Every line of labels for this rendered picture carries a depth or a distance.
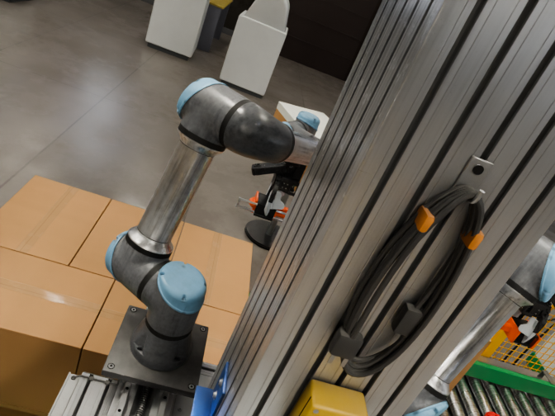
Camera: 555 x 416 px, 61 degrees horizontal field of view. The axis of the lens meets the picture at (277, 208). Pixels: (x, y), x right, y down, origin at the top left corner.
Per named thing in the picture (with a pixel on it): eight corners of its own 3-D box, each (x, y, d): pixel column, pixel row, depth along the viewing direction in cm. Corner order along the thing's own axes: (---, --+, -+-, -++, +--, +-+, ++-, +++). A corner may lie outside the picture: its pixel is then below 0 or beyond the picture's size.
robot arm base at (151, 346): (184, 377, 112) (196, 349, 108) (122, 361, 110) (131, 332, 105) (194, 332, 126) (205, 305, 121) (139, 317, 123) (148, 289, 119)
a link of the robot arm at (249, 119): (282, 122, 92) (351, 148, 136) (240, 96, 96) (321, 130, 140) (254, 173, 95) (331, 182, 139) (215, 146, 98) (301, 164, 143)
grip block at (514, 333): (520, 330, 160) (529, 320, 158) (532, 349, 152) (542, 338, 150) (499, 323, 158) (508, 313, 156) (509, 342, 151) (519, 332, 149)
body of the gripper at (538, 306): (509, 300, 153) (532, 271, 147) (532, 307, 154) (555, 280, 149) (520, 315, 146) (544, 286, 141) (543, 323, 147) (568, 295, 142)
